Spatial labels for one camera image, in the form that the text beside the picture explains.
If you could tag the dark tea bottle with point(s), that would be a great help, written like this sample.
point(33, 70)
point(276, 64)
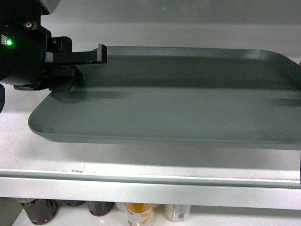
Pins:
point(99, 209)
point(39, 211)

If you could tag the orange juice bottle right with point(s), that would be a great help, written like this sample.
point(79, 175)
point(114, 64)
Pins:
point(177, 213)

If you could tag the orange juice bottle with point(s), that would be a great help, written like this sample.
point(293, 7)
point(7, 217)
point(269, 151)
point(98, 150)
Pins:
point(140, 214)
point(177, 213)

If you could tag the grey rectangular serving tray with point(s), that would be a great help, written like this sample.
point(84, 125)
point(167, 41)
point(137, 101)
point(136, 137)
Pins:
point(196, 96)

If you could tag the orange juice bottle front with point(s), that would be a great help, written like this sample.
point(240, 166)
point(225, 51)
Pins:
point(140, 214)

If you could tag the dark tea bottle front left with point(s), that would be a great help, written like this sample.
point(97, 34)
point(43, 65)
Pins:
point(39, 211)

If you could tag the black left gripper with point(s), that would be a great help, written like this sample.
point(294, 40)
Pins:
point(29, 55)

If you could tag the white top store shelf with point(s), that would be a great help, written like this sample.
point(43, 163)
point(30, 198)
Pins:
point(32, 167)

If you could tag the dark tea bottle middle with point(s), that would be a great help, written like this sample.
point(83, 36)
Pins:
point(99, 209)

